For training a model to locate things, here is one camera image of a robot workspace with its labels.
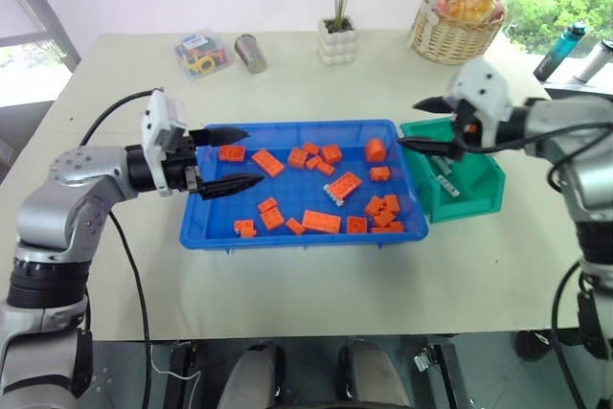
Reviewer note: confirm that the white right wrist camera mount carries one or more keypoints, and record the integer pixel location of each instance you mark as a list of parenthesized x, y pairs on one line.
[(483, 88)]

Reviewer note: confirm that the long orange toy brick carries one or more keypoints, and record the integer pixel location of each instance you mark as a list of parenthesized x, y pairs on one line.
[(395, 228), (346, 184), (268, 162), (321, 221)]

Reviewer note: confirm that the metal cup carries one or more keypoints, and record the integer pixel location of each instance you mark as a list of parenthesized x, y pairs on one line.
[(253, 57)]

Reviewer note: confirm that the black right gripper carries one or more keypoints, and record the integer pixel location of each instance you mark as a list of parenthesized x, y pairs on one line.
[(463, 121)]

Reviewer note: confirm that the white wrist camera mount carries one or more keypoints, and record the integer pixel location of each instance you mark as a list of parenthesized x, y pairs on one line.
[(483, 88), (155, 126)]

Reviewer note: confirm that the dark teal-capped water bottle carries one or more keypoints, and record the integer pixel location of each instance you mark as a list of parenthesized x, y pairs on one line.
[(558, 52)]

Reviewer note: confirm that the tall orange toy block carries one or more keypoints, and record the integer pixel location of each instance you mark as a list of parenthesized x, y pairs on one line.
[(375, 150)]

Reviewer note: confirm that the clear box of colourful items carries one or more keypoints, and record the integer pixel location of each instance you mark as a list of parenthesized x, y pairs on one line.
[(203, 57)]

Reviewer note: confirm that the blue plastic bin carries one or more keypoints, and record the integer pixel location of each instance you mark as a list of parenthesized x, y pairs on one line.
[(287, 185)]

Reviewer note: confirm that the wrapped orange fruit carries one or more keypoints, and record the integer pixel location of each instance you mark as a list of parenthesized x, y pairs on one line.
[(471, 4)]

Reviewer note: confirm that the grey white battery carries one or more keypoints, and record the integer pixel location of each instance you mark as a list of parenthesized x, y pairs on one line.
[(334, 195), (442, 165), (449, 185)]

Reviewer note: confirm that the grey rounded shape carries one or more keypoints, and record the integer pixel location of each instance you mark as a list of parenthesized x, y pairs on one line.
[(254, 375), (373, 375)]

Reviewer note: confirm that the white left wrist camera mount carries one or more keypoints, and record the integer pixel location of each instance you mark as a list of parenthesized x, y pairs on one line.
[(155, 126)]

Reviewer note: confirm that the white water bottle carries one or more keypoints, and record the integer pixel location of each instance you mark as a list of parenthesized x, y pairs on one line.
[(594, 61)]

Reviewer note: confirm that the black caster wheel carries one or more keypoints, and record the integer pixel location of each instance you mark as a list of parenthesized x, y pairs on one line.
[(534, 346)]

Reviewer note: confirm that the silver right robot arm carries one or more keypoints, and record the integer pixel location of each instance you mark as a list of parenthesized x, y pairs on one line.
[(589, 179)]

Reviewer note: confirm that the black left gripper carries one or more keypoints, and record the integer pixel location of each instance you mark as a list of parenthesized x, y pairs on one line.
[(178, 167)]

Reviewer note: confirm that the small orange toy brick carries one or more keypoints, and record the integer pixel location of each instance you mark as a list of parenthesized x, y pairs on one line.
[(326, 168), (383, 220), (392, 203), (311, 148), (295, 226), (267, 204), (314, 163)]

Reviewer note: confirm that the grey window frame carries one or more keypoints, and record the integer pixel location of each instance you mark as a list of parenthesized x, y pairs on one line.
[(57, 35)]

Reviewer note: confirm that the woven wicker basket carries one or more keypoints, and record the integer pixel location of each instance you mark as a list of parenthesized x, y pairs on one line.
[(447, 42)]

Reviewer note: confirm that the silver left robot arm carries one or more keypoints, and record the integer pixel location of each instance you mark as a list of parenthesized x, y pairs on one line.
[(62, 174)]

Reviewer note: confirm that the green plastic bin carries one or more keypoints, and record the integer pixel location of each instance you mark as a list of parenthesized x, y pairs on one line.
[(471, 199)]

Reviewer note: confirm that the black table frame leg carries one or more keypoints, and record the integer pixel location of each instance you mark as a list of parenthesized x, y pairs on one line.
[(443, 375), (184, 375)]

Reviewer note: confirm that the white bubbled plant pot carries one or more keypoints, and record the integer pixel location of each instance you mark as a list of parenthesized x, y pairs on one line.
[(338, 47)]

